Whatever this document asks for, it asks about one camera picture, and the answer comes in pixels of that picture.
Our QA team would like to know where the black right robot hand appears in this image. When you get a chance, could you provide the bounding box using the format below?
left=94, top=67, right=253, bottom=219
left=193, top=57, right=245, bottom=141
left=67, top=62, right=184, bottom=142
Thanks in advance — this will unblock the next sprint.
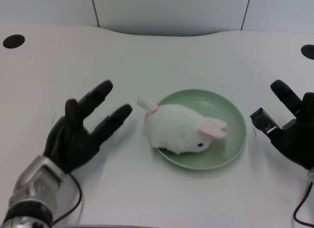
left=249, top=79, right=314, bottom=171

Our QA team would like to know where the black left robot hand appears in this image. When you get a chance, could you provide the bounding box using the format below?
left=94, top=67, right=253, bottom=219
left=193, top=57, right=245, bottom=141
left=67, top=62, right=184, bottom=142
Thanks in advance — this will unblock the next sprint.
left=43, top=80, right=133, bottom=174

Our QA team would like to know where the white rabbit plush doll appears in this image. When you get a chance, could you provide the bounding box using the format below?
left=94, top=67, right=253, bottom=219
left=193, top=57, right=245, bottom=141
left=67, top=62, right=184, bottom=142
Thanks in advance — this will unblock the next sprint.
left=136, top=97, right=228, bottom=155

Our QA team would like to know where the green round plate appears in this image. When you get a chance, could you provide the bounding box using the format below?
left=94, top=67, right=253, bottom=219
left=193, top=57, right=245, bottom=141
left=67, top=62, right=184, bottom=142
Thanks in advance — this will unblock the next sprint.
left=153, top=89, right=247, bottom=170

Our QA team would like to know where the grey partition panel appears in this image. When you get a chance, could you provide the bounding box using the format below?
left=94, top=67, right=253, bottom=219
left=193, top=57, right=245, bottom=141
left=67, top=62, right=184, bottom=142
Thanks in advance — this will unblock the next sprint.
left=241, top=0, right=314, bottom=32
left=90, top=0, right=252, bottom=37
left=0, top=0, right=100, bottom=27

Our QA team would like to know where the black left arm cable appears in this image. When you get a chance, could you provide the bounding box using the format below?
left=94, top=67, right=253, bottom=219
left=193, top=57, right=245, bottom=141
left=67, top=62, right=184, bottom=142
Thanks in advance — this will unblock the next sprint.
left=52, top=173, right=83, bottom=225

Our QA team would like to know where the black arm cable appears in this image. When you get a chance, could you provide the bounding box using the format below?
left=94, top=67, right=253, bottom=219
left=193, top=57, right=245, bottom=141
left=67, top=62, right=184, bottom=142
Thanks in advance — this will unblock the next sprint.
left=52, top=173, right=83, bottom=225
left=293, top=181, right=314, bottom=225

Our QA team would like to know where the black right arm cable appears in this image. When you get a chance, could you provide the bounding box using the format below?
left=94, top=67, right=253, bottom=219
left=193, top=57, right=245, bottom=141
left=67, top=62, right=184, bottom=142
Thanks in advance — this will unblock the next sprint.
left=293, top=181, right=314, bottom=225

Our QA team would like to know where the black round cable grommet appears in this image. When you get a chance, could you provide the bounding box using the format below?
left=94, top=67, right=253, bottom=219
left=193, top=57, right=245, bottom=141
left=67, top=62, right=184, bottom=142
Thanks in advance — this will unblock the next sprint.
left=300, top=44, right=314, bottom=59
left=2, top=34, right=26, bottom=49

